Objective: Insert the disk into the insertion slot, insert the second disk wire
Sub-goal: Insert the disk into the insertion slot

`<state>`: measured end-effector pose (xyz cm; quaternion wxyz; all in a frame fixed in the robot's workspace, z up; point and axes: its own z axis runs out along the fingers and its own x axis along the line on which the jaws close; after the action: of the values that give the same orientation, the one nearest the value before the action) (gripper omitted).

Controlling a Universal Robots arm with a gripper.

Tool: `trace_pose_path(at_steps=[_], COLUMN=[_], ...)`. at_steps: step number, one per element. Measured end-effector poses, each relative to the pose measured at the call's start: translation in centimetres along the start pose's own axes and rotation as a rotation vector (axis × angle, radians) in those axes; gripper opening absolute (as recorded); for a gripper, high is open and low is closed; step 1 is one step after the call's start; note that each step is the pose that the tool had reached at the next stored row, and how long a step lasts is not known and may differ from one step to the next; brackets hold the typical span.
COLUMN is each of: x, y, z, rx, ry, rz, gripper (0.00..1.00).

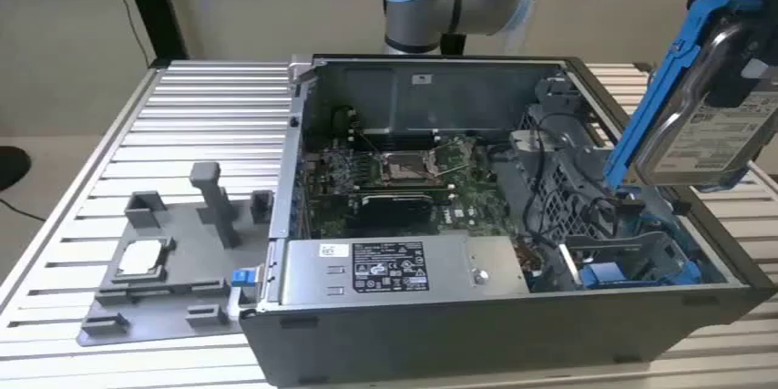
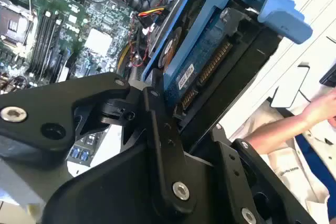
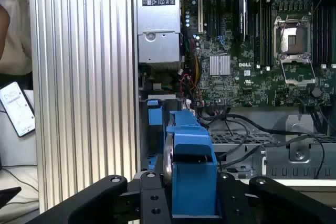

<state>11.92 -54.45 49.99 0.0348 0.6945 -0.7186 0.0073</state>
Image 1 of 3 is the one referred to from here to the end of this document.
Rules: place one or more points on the RAM slot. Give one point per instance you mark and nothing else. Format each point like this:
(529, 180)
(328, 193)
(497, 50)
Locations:
(401, 186)

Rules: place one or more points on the blue disk carrier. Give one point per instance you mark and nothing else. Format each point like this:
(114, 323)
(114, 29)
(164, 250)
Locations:
(608, 276)

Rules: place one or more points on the grey parts rack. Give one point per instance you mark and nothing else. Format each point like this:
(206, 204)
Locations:
(182, 248)

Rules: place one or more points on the grey power supply unit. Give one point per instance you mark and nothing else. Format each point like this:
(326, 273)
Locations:
(450, 270)

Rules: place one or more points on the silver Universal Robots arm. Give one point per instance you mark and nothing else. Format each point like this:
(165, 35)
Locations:
(426, 11)

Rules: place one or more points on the blue case latch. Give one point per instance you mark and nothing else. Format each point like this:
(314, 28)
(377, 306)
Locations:
(244, 278)

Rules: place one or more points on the green motherboard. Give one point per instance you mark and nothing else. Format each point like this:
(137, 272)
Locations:
(481, 207)

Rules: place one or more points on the black open PC case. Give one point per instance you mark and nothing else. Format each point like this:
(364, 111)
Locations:
(486, 343)

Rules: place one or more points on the grey metal disk bay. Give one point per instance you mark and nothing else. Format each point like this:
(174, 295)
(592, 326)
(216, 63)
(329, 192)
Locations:
(560, 179)

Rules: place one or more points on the silver CPU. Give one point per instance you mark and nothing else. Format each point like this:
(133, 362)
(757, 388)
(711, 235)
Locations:
(143, 259)

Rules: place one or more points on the hard disk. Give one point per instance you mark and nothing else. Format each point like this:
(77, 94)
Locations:
(700, 143)

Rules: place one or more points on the CPU socket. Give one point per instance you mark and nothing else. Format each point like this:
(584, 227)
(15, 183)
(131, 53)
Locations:
(406, 165)

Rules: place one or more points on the black round stool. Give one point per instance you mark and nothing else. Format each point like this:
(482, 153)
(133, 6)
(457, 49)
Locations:
(13, 168)

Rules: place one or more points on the black graphics card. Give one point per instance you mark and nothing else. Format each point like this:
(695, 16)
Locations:
(392, 212)

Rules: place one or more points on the black frame post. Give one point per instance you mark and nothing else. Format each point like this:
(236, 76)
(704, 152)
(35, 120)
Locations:
(156, 2)

